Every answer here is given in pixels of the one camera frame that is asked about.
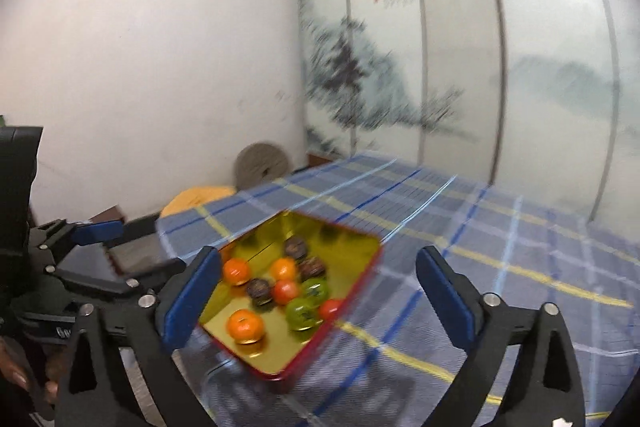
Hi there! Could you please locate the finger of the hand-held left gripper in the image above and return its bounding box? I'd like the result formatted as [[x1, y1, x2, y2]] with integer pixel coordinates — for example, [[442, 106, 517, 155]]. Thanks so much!
[[54, 258, 187, 297], [30, 219, 125, 258]]

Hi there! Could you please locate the blue plaid tablecloth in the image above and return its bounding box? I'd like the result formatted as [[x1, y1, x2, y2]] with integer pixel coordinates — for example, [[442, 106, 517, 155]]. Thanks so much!
[[156, 151, 640, 427]]

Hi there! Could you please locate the orange tangerine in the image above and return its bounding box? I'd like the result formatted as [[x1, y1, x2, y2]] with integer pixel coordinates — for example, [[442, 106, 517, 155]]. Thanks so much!
[[222, 258, 252, 286], [226, 309, 265, 343]]

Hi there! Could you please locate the orange round cushion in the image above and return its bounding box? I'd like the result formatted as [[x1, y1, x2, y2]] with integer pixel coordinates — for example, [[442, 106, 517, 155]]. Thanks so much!
[[160, 186, 237, 218]]

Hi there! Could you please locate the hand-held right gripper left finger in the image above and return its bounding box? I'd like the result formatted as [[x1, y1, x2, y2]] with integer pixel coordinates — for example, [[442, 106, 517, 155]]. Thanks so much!
[[54, 246, 223, 427]]

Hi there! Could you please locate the small red tomato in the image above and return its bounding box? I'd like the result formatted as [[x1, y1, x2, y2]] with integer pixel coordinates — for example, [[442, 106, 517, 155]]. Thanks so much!
[[318, 298, 346, 322]]

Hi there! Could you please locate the brown cardboard piece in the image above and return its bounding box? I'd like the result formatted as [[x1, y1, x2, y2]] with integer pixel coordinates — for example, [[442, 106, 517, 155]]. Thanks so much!
[[92, 205, 126, 278]]

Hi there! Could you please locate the person's left hand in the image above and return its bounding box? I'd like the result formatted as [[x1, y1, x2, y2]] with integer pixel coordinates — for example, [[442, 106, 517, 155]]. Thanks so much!
[[0, 334, 65, 405]]

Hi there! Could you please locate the red and gold tin box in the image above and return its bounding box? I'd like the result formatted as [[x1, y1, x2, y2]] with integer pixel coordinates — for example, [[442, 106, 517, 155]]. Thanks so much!
[[197, 209, 385, 380]]

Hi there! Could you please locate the dark brown mangosteen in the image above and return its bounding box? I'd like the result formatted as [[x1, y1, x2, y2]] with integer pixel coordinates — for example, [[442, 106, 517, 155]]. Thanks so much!
[[298, 257, 328, 280], [283, 237, 308, 260], [246, 278, 275, 308]]

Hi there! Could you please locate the green tomato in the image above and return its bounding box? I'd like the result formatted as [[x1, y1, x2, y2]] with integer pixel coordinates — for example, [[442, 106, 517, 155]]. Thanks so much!
[[300, 278, 331, 305], [285, 297, 319, 331]]

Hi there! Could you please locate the large red tomato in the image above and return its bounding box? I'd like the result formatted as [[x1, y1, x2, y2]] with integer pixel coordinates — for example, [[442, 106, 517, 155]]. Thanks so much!
[[272, 278, 301, 305]]

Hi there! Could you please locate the painted landscape folding screen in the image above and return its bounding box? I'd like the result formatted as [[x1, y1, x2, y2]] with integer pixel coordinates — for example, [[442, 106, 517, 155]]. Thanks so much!
[[298, 0, 640, 238]]

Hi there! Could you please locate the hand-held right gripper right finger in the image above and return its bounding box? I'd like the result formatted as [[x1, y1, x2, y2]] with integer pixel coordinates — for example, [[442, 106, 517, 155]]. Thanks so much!
[[416, 246, 586, 427]]

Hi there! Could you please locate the yellow-orange tangerine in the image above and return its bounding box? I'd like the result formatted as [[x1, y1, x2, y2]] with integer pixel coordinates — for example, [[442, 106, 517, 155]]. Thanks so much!
[[270, 257, 299, 283]]

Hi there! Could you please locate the grey round millstone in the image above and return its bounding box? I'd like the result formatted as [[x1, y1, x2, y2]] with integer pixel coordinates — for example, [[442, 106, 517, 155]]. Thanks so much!
[[234, 142, 292, 190]]

